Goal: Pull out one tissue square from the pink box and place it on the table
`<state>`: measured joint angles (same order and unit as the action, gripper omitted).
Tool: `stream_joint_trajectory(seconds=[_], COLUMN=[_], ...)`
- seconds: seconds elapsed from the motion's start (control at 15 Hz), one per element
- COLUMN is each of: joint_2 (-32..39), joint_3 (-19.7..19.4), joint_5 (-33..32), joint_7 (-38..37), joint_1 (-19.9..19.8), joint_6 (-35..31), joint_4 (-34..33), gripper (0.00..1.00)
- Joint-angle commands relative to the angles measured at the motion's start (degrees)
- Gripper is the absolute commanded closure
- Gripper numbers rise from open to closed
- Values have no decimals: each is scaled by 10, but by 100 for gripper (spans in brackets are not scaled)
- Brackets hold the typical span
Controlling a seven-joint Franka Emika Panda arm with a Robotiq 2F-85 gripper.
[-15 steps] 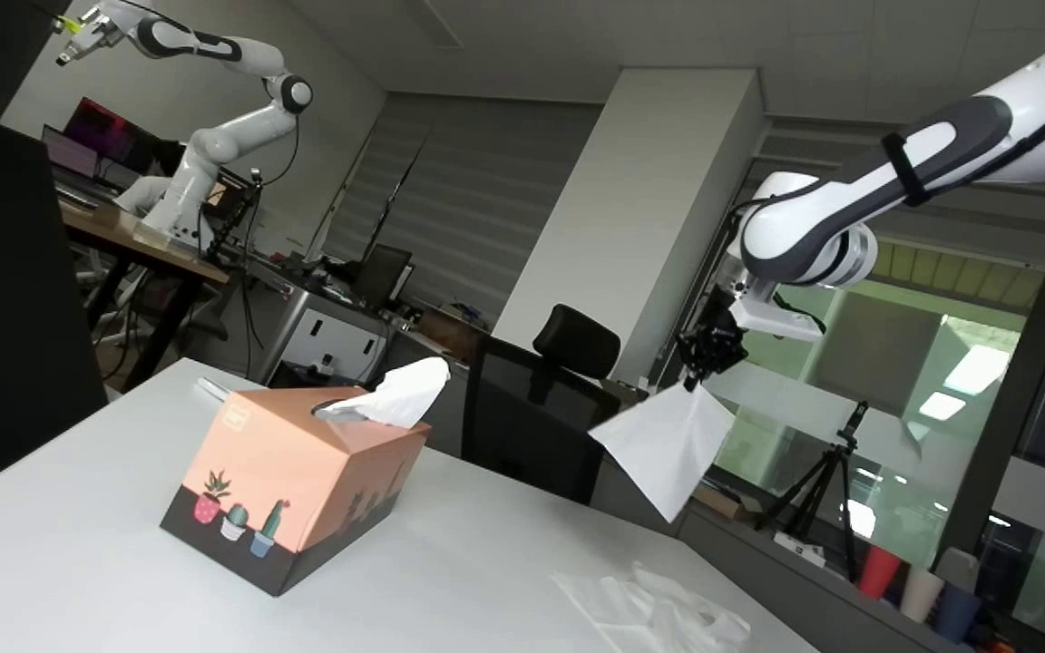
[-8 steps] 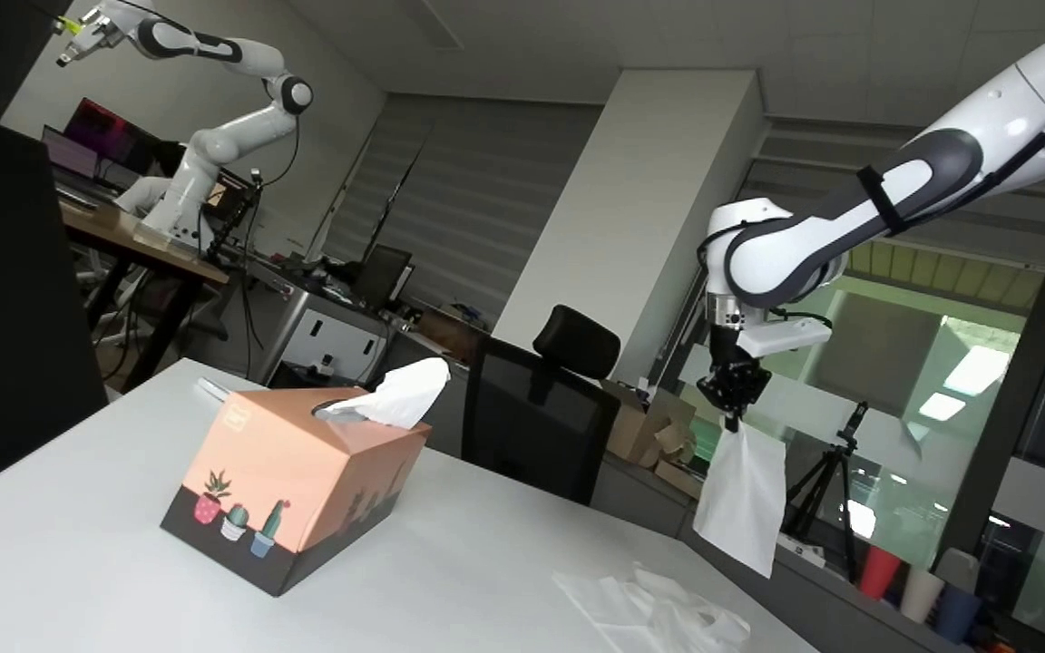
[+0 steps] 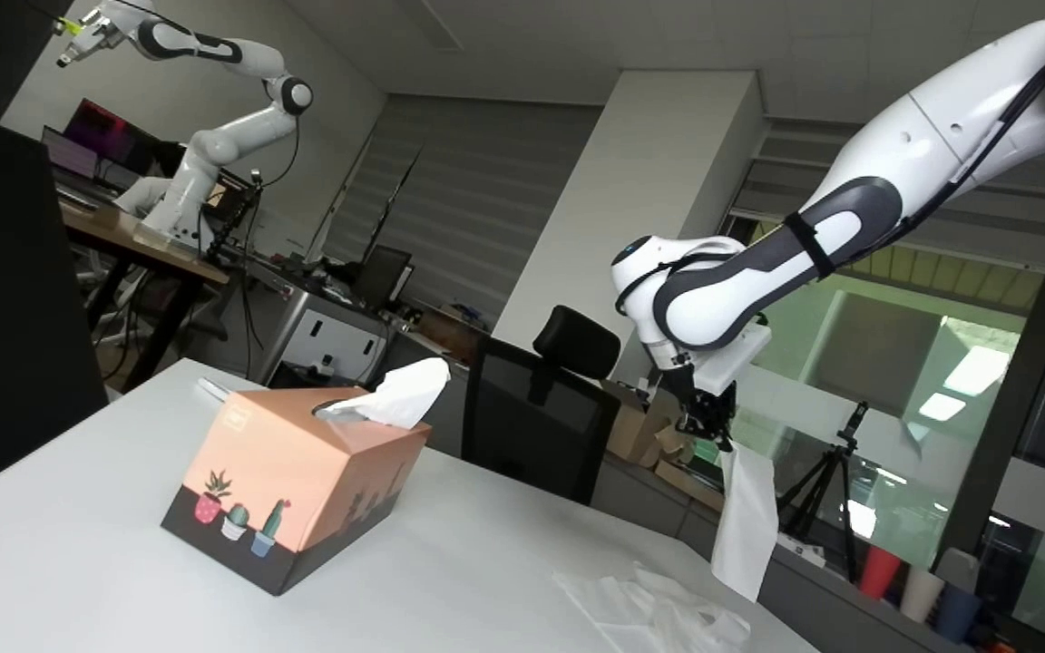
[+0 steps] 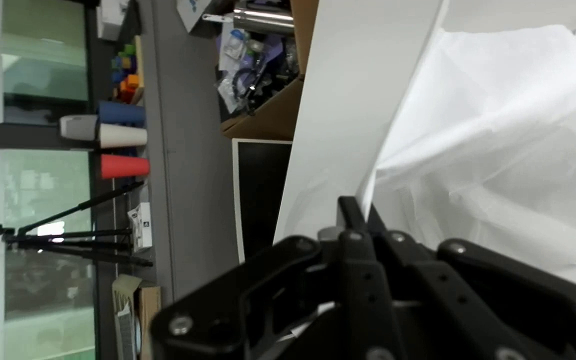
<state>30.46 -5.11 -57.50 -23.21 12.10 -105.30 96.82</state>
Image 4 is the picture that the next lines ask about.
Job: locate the blue cup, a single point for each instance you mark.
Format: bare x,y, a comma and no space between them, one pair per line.
120,113

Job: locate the brown cardboard box with clutter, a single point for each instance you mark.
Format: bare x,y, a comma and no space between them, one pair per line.
260,73

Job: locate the colourful toy blocks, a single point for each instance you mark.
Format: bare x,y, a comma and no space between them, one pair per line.
126,73

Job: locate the white cup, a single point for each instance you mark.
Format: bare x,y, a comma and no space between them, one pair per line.
110,134

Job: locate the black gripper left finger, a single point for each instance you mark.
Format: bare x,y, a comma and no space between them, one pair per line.
340,292

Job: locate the white tissue sheet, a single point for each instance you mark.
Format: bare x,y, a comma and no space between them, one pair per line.
501,146

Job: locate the red cup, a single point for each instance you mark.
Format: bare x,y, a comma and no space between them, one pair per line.
125,166

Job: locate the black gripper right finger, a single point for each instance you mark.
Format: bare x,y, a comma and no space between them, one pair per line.
475,300

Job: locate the black camera tripod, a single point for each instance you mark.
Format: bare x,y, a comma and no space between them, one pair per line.
61,233

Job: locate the small cardboard box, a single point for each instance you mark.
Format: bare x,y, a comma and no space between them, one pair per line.
135,320

